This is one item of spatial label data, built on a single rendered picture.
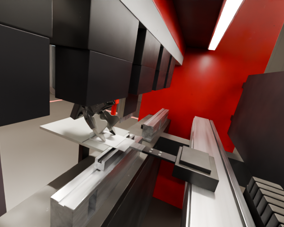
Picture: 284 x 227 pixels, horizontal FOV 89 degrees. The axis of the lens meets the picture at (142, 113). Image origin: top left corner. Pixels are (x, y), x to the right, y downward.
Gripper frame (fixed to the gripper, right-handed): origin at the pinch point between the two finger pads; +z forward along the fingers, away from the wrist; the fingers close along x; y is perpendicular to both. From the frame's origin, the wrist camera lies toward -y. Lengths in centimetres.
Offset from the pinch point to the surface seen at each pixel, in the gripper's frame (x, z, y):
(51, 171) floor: 60, 11, -142
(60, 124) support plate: -2.7, -11.5, -14.6
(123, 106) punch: -3.7, -5.6, 13.0
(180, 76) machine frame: 86, -12, 24
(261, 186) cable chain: -4.4, 25.7, 35.1
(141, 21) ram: -7.7, -19.1, 29.0
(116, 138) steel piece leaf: 1.4, 2.3, 1.9
